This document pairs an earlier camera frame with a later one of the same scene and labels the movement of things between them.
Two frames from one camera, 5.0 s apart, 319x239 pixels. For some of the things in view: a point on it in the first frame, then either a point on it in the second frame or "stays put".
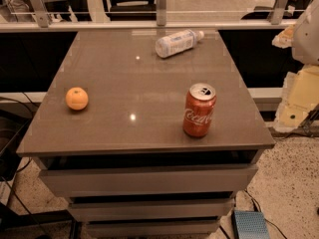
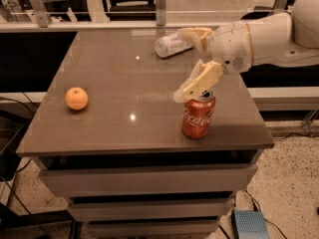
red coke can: (199, 102) stays put
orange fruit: (77, 99) stays put
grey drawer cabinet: (148, 133) stays put
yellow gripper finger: (284, 39) -> (196, 36)
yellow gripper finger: (300, 96) -> (203, 77)
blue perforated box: (249, 224) stays put
